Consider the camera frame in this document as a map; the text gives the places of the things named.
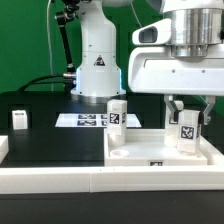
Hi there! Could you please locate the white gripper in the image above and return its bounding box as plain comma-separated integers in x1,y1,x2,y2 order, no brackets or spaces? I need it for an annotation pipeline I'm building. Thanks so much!
128,44,224,125

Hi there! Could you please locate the white square table top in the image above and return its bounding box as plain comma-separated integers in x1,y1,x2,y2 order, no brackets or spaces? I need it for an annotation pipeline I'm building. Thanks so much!
104,129,224,166

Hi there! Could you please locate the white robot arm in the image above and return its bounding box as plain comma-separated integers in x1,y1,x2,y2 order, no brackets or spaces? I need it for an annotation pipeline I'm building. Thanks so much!
73,0,224,124

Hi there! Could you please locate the white sheet with markers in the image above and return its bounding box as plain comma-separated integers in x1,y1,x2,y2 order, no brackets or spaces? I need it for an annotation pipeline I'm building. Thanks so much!
54,112,142,128

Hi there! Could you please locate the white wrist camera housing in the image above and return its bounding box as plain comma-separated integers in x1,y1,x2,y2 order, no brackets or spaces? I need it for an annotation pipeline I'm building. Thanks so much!
132,18,172,46

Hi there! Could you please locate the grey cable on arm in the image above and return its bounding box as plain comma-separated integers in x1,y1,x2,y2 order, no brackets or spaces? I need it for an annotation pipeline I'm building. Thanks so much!
129,0,144,29

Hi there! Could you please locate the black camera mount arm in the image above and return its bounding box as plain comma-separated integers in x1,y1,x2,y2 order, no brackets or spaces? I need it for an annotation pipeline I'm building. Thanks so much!
55,0,80,92

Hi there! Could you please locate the black cable bundle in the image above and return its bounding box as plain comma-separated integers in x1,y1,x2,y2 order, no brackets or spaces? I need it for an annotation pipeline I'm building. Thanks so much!
18,73,68,92

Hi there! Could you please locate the white thin cable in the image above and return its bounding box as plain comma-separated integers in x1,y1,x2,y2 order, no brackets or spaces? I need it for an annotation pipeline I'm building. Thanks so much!
45,0,55,92

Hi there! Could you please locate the white front fence wall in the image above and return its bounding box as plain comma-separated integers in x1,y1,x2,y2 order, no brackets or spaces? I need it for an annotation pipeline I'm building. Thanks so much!
0,166,224,194

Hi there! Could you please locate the white fence wall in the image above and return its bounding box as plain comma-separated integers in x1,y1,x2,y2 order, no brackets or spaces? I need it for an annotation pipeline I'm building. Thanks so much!
0,136,9,164
0,166,224,194

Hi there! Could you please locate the white left fence wall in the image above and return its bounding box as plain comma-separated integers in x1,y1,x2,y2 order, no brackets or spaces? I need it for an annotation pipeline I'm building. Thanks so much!
0,136,9,164

